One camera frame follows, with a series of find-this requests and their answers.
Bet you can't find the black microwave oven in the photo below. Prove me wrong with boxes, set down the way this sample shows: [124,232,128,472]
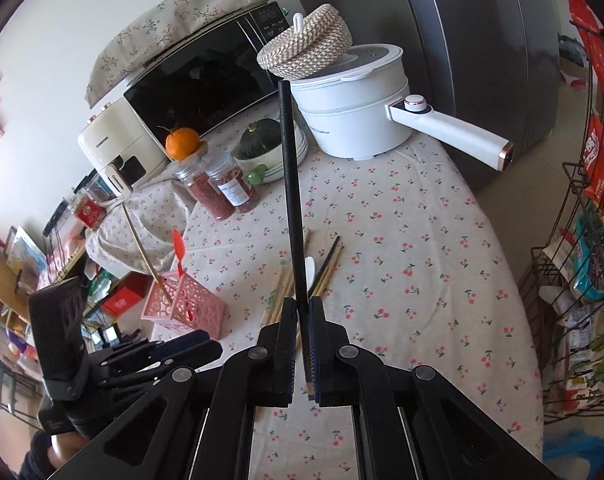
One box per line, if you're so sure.
[124,2,289,143]

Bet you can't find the cream air fryer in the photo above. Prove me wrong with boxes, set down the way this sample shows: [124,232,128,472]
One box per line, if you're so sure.
[78,98,168,197]

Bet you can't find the white plastic spoon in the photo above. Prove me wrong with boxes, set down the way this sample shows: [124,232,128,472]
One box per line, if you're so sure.
[304,256,316,297]

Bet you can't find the orange tangerine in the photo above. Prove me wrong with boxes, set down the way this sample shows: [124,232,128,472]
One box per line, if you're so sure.
[164,127,201,160]

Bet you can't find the wooden chopstick on table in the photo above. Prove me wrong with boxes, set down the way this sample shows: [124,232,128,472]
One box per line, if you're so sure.
[281,228,344,321]

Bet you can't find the green jade ornament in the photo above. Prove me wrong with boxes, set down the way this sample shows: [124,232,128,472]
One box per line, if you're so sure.
[247,164,268,185]

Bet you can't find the red labelled tea jar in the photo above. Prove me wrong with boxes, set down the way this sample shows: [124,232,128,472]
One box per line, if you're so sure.
[72,193,107,231]

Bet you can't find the left hand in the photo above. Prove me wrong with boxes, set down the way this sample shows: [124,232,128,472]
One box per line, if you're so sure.
[47,432,89,470]

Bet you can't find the long wooden chopstick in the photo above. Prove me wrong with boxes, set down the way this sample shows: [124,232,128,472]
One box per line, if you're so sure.
[121,203,173,306]

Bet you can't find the grey refrigerator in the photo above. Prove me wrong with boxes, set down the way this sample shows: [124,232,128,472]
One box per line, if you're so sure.
[276,0,571,192]

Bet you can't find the stacked white plates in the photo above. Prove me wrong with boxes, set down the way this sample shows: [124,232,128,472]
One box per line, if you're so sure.
[232,125,308,184]

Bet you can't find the disposable chopsticks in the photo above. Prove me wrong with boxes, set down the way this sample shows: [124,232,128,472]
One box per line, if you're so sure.
[261,262,286,327]

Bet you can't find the dark green squash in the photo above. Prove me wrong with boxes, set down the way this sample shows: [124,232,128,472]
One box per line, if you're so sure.
[234,118,281,160]

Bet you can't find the goji berry jar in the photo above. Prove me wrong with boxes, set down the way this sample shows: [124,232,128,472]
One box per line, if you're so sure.
[175,154,235,220]

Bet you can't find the black chopstick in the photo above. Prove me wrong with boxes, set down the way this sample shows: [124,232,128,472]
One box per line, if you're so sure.
[278,79,315,401]
[308,235,341,297]

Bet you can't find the black wire rack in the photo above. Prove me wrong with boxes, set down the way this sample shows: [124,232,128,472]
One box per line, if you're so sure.
[520,18,604,424]

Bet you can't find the pink perforated utensil basket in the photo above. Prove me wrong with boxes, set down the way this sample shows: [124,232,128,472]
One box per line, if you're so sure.
[140,271,226,339]

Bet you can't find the labelled snack jar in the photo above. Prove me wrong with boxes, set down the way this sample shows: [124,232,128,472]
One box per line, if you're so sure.
[204,151,259,214]

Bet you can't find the white electric cooking pot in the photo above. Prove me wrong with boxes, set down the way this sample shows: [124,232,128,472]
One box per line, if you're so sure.
[290,44,514,171]

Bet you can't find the woven rope basket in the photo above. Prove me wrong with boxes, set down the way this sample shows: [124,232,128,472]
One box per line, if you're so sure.
[256,3,353,81]

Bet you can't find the red plastic spoon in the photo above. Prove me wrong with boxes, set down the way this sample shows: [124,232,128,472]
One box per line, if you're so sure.
[172,229,186,278]

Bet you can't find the floral cloth cover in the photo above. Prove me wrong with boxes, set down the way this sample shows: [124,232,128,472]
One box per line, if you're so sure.
[85,0,268,107]

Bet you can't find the cherry print tablecloth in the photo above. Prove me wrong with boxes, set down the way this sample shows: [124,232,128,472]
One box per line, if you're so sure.
[84,94,544,480]

